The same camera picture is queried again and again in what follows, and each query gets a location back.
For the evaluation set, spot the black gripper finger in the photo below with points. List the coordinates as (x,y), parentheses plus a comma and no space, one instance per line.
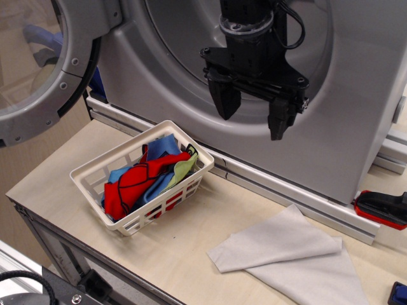
(225,96)
(281,116)

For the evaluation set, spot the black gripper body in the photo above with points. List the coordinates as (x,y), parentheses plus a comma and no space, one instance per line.
(255,57)

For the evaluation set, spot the light green cloth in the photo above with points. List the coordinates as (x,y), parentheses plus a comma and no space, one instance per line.
(183,168)

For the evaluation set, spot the white plastic basket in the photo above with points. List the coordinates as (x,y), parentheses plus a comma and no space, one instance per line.
(91,177)

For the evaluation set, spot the red cloth with black lines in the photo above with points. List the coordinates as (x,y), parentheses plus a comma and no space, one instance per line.
(131,188)

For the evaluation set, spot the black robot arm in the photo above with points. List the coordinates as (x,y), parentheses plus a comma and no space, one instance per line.
(251,10)

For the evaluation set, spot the grey toy washing machine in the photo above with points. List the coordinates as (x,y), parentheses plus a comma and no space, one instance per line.
(354,56)

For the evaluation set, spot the round washing machine door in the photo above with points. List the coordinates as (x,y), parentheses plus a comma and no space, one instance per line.
(49,53)

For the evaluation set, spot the grey folded cloth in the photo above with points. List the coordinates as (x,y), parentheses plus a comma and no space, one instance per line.
(294,257)

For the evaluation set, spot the red black clamp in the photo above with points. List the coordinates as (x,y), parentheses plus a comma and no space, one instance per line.
(382,208)

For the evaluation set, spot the blue black clamp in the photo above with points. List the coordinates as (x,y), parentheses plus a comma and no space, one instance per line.
(398,294)

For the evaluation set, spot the aluminium profile rail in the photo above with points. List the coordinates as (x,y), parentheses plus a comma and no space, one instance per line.
(338,216)

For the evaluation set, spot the black metal bracket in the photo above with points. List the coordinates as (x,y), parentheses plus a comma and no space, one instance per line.
(91,289)

